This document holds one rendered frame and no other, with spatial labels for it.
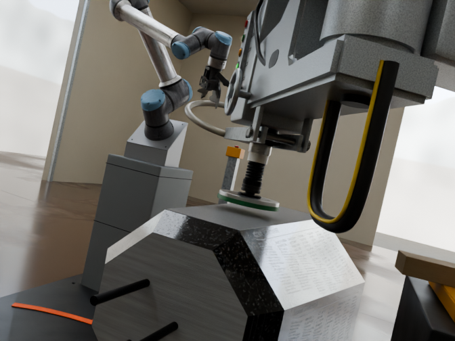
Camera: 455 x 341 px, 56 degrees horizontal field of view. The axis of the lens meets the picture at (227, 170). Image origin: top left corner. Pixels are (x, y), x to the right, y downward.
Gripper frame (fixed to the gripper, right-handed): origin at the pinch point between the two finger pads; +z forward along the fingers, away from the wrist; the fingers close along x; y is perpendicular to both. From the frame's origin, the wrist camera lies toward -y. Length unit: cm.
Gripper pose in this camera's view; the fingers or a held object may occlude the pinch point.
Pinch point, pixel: (209, 103)
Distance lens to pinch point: 231.7
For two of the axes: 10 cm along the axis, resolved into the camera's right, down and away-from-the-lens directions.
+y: -7.9, 0.4, -6.1
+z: -2.7, 8.8, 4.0
